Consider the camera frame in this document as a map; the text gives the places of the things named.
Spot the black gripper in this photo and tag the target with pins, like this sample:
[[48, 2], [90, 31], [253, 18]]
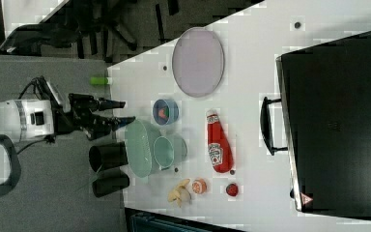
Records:
[[82, 117]]

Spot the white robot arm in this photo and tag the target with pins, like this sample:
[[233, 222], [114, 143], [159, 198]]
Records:
[[30, 120]]

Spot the green marker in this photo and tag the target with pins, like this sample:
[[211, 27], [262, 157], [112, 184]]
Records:
[[100, 80]]

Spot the large green bowl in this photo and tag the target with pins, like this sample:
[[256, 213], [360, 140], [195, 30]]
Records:
[[140, 137]]

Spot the black cylinder upper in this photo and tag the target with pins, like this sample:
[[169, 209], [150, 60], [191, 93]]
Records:
[[108, 156]]

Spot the black cylinder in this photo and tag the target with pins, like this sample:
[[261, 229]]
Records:
[[108, 156], [108, 185]]

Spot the blue bowl with toys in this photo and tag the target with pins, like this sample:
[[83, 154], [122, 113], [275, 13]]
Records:
[[165, 112]]

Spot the small green cup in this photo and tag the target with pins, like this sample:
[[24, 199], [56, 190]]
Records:
[[169, 150]]

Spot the black cylinder lower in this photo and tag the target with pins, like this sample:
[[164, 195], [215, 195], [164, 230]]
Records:
[[108, 185]]

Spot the black office chair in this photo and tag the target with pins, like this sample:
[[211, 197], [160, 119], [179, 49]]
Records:
[[70, 24]]

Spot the purple oval plate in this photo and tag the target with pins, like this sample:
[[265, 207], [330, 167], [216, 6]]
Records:
[[198, 62]]

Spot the orange toy fruit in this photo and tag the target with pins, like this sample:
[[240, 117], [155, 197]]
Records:
[[199, 186]]

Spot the red ketchup bottle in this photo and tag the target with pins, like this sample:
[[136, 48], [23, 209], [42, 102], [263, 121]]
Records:
[[219, 149]]

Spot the red toy tomato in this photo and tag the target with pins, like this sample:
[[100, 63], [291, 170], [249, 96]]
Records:
[[232, 190]]

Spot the black chair frame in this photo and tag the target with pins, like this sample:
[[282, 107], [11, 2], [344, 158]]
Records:
[[15, 173]]

